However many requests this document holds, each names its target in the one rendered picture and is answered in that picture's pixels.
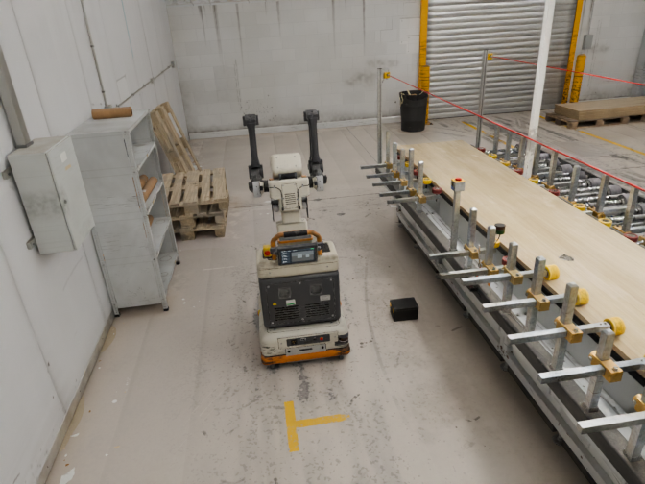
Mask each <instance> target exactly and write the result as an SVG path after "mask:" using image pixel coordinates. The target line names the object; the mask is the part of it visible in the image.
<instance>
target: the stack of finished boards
mask: <svg viewBox="0 0 645 484"><path fill-rule="evenodd" d="M555 113H556V114H559V115H562V116H566V117H569V118H572V119H575V120H578V121H581V120H590V119H601V118H611V117H620V116H631V115H640V114H645V96H639V97H629V98H618V99H607V100H597V101H586V102H576V103H565V104H555Z"/></svg>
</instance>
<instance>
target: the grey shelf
mask: <svg viewBox="0 0 645 484"><path fill-rule="evenodd" d="M148 116H149V117H148ZM146 117H147V120H146ZM147 122H148V124H147ZM150 125H151V126H150ZM148 126H149V129H148ZM149 131H150V133H149ZM66 135H67V136H71V140H72V143H73V147H74V150H75V154H76V158H77V161H78V164H79V168H80V171H81V175H82V178H83V182H84V188H85V192H86V195H87V199H88V202H89V205H90V209H91V212H92V216H93V220H94V223H95V225H94V227H93V228H92V229H91V232H92V236H93V239H94V243H95V247H96V250H97V254H98V256H99V260H100V263H101V267H102V270H103V274H104V277H105V281H106V284H107V290H108V293H109V297H110V300H111V304H112V307H113V311H114V317H120V315H121V314H120V312H118V308H125V307H134V306H141V305H149V304H158V303H161V302H162V306H163V310H164V311H169V306H168V303H167V299H166V295H167V288H168V284H169V282H170V280H171V278H172V274H173V271H174V268H175V264H177V265H178V264H180V261H179V253H178V248H177V243H176V238H175V234H174V229H173V224H172V219H171V215H170V210H169V206H168V201H167V196H166V191H165V186H164V180H163V177H162V172H161V167H160V162H159V157H158V152H157V147H156V143H155V135H154V130H153V125H152V120H151V115H150V110H149V109H133V110H132V116H131V117H119V118H107V119H95V120H94V119H93V118H92V116H91V117H90V118H89V119H87V120H86V121H84V122H83V123H82V124H81V125H80V126H78V127H77V128H75V129H74V130H73V131H71V132H70V133H68V134H66ZM123 135H124V137H123ZM150 136H151V138H150ZM124 139H125V142H124ZM151 140H152V142H151ZM125 143H126V146H125ZM126 147H127V150H126ZM153 150H154V151H153ZM127 152H128V154H127ZM154 155H155V156H154ZM128 156H129V157H128ZM155 164H156V166H155ZM158 166H159V167H158ZM156 168H157V171H156ZM158 168H159V169H158ZM157 173H158V175H157ZM141 175H146V176H147V177H148V179H149V178H150V177H156V178H157V184H156V185H155V188H154V189H153V191H152V192H151V194H150V196H149V197H148V199H147V201H146V202H145V201H144V196H143V192H142V187H141V183H140V179H139V177H140V176H141ZM132 178H133V179H132ZM158 178H159V179H158ZM133 181H134V183H133ZM134 186H135V187H134ZM162 186H163V187H162ZM160 188H161V189H160ZM135 189H136V192H135ZM138 189H139V190H138ZM161 191H162V194H161ZM138 192H139V193H138ZM136 193H137V196H136ZM139 194H140V195H139ZM162 196H163V199H162ZM137 198H138V200H137ZM163 201H164V203H163ZM138 202H139V204H138ZM139 206H140V208H139ZM164 206H165V208H164ZM165 210H166V212H165ZM148 215H152V216H153V217H154V220H153V222H152V225H151V226H150V222H149V218H148ZM166 215H167V217H166ZM145 221H146V222H145ZM143 223H144V226H143ZM144 227H145V229H144ZM169 229H170V231H169ZM145 231H146V233H145ZM170 233H171V236H170ZM172 234H173V235H172ZM146 235H147V238H146ZM171 238H172V240H171ZM172 243H173V245H172ZM173 248H174V249H173ZM103 255H104V256H103ZM104 258H105V260H104ZM164 304H165V305H164ZM114 306H115V307H114ZM117 306H118V308H117ZM115 308H116V309H115ZM116 312H117V313H116Z"/></svg>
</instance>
